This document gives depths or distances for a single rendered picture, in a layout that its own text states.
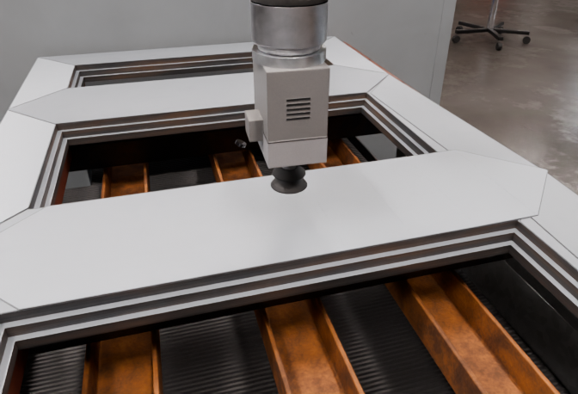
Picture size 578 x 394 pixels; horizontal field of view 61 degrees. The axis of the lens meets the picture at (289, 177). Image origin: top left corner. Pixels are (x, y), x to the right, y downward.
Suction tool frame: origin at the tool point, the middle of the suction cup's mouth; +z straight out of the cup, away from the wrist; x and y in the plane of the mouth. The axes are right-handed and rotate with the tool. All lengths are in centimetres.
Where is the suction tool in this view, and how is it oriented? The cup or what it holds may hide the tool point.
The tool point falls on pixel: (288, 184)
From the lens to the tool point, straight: 57.4
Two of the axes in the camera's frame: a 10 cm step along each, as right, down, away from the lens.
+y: 2.2, 4.9, -8.4
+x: 9.7, -1.1, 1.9
